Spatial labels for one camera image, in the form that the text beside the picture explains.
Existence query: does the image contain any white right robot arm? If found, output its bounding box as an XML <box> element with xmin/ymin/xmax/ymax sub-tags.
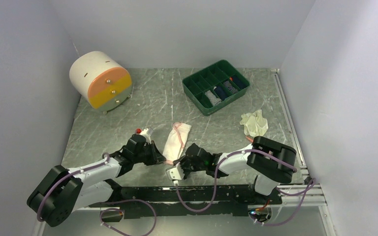
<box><xmin>168</xmin><ymin>136</ymin><xmax>298</xmax><ymax>204</ymax></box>

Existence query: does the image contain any blue striped rolled sock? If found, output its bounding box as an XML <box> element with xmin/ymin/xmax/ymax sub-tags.
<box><xmin>222</xmin><ymin>80</ymin><xmax>238</xmax><ymax>94</ymax></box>

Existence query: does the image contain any green compartment organizer tray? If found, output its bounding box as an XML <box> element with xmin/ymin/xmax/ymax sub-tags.
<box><xmin>182</xmin><ymin>59</ymin><xmax>251</xmax><ymax>116</ymax></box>

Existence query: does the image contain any round white drawer cabinet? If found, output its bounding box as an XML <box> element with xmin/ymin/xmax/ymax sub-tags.
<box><xmin>69</xmin><ymin>51</ymin><xmax>133</xmax><ymax>114</ymax></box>

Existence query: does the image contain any grey striped rolled sock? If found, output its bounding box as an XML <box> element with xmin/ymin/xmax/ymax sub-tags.
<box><xmin>204</xmin><ymin>90</ymin><xmax>222</xmax><ymax>106</ymax></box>

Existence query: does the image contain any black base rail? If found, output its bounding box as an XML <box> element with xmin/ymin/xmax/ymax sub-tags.
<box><xmin>91</xmin><ymin>184</ymin><xmax>282</xmax><ymax>219</ymax></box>

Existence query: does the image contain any white pink-trimmed underwear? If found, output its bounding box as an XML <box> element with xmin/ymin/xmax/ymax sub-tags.
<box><xmin>162</xmin><ymin>122</ymin><xmax>191</xmax><ymax>165</ymax></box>

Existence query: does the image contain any navy orange rolled sock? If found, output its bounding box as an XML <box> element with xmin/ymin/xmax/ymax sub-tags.
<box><xmin>229</xmin><ymin>75</ymin><xmax>246</xmax><ymax>89</ymax></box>

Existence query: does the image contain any dark navy rolled sock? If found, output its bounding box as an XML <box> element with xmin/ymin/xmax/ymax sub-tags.
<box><xmin>214</xmin><ymin>86</ymin><xmax>228</xmax><ymax>101</ymax></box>

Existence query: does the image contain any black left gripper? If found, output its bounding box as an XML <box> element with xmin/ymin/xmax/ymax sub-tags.
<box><xmin>132</xmin><ymin>140</ymin><xmax>165</xmax><ymax>166</ymax></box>

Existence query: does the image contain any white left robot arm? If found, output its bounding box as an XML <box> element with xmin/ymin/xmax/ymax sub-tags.
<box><xmin>27</xmin><ymin>134</ymin><xmax>166</xmax><ymax>227</ymax></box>

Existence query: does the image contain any cream cloth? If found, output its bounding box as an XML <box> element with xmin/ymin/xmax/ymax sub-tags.
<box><xmin>240</xmin><ymin>109</ymin><xmax>269</xmax><ymax>138</ymax></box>

